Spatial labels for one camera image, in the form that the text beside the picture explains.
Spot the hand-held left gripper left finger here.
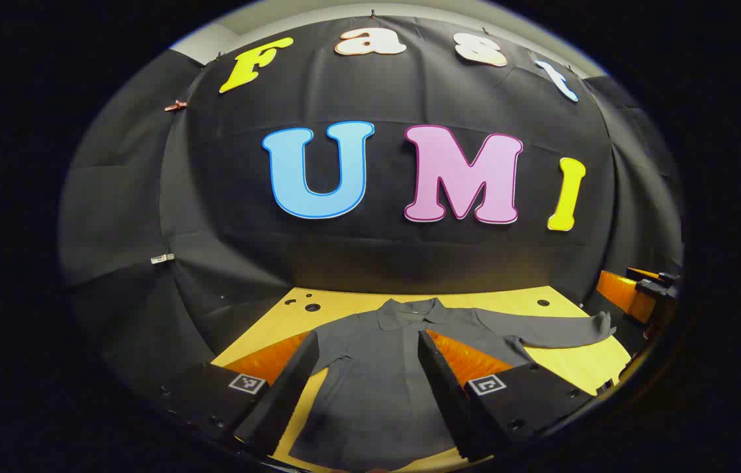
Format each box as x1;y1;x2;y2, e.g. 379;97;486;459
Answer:
159;330;320;457

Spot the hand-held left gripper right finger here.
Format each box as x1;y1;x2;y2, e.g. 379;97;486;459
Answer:
416;330;601;462

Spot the grey collared shirt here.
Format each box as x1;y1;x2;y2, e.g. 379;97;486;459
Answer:
288;297;613;472

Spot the black backdrop cloth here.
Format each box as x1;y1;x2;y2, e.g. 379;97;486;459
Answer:
58;14;685;395

